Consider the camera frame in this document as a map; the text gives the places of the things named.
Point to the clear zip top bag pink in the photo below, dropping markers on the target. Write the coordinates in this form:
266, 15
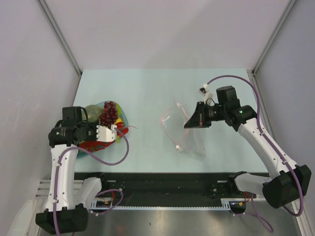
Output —
186, 141

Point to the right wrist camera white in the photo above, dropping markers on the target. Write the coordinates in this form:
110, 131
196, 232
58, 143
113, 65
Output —
207, 95

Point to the aluminium frame post right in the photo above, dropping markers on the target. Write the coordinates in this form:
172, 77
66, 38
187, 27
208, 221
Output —
279, 26

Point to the aluminium frame post left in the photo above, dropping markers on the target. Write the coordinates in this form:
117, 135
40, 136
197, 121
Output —
59, 35

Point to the dark red grape bunch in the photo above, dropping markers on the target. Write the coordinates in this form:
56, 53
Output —
109, 115

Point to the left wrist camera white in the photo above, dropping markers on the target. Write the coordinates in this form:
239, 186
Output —
105, 134

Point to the red plastic lobster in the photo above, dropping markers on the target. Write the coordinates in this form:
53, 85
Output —
93, 146

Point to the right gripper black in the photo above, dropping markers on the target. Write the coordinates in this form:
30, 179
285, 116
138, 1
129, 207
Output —
197, 120

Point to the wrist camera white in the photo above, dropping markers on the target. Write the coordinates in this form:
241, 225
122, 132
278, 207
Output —
105, 134
207, 95

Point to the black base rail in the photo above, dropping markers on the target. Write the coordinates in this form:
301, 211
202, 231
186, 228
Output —
165, 189

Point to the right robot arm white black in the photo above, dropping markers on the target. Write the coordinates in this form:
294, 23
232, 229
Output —
287, 181

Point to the white slotted cable duct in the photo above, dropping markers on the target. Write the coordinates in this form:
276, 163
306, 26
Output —
103, 205

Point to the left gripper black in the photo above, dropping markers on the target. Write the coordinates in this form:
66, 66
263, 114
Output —
94, 125

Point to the aluminium frame post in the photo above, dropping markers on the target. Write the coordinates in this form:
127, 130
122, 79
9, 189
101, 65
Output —
279, 26
59, 35

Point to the green round melon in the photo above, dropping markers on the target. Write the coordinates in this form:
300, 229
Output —
93, 112

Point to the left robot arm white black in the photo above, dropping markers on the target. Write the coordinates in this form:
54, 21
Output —
66, 210

